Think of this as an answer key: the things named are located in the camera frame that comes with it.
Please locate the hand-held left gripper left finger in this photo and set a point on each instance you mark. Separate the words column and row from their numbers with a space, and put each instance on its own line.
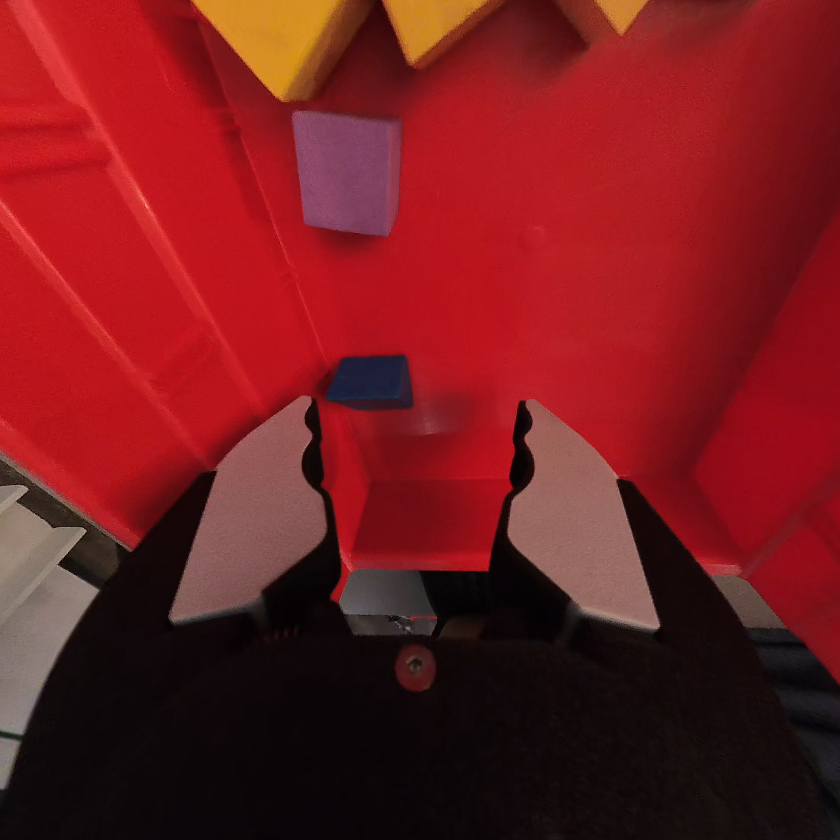
column 256, row 525

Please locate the red plastic bin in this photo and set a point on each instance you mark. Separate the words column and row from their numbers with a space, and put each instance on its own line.
column 558, row 262

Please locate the small blue wooden block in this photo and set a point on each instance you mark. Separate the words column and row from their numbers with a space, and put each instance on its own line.
column 367, row 380

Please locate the purple wooden block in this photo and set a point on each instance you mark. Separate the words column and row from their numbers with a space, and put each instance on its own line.
column 344, row 170

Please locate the yellow wooden block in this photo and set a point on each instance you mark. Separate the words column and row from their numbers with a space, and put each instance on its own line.
column 282, row 39
column 433, row 26

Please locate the white shelf board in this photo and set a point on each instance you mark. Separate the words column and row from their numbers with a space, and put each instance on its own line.
column 39, row 623

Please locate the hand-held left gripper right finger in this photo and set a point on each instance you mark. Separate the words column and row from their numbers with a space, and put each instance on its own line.
column 577, row 538

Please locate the yellow cube block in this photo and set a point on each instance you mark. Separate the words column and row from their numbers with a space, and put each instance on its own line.
column 610, row 13

